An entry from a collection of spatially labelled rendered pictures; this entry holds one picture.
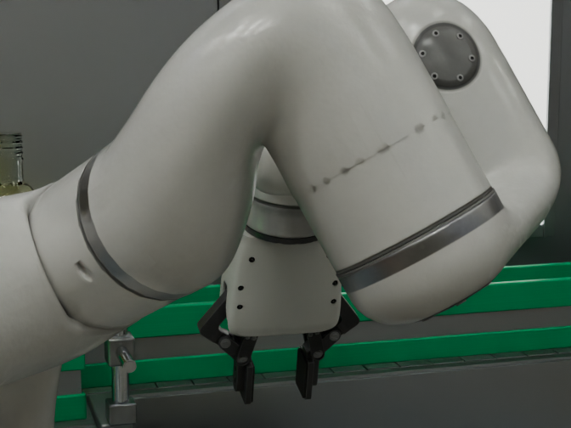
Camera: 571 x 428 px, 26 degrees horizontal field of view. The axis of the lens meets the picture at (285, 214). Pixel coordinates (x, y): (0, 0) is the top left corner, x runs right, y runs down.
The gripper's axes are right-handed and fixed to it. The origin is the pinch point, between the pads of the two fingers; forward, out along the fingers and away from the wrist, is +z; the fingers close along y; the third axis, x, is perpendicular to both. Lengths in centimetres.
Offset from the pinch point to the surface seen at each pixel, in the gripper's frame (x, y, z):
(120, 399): -4.9, 13.3, 4.4
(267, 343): -17.2, -3.6, 6.9
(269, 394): -13.9, -3.4, 11.0
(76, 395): -6.9, 17.1, 4.9
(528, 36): -42, -41, -19
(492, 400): -13.9, -28.8, 14.1
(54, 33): -40.2, 16.4, -20.1
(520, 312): -18.5, -32.8, 5.8
